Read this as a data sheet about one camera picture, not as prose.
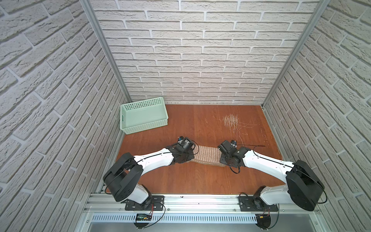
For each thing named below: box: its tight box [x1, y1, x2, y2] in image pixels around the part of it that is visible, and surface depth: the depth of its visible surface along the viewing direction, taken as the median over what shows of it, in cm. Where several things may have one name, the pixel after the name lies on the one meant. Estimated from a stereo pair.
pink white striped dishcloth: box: [186, 145, 227, 167], surface depth 89 cm
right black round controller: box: [255, 214, 272, 230], surface depth 72 cm
